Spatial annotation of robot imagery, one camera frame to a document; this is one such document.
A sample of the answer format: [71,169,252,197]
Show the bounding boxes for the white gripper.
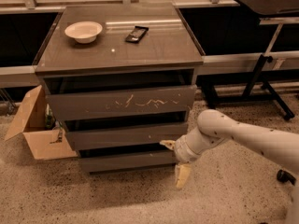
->
[160,135,199,189]

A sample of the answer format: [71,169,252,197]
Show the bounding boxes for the grey bottom drawer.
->
[79,149,177,173]

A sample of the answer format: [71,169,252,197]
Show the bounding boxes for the grey drawer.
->
[47,85,196,120]
[65,122,188,150]
[79,149,177,173]

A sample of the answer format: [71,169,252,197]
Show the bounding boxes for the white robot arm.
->
[160,109,299,189]

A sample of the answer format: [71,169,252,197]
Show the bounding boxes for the grey middle drawer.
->
[65,122,188,150]

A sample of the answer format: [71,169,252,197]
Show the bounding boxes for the grey drawer cabinet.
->
[33,2,205,175]

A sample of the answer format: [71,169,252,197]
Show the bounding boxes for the grey top drawer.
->
[47,85,196,120]

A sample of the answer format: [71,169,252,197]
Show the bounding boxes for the open cardboard box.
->
[5,86,77,160]

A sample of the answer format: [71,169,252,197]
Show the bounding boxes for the black chair caster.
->
[277,170,296,185]

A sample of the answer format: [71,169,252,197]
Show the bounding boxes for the black remote control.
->
[125,26,149,43]

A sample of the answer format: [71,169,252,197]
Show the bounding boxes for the green bottle in box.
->
[45,105,55,129]

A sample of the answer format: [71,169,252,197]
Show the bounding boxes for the white bowl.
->
[64,21,103,44]

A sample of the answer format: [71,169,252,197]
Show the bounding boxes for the black side table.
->
[200,0,299,121]

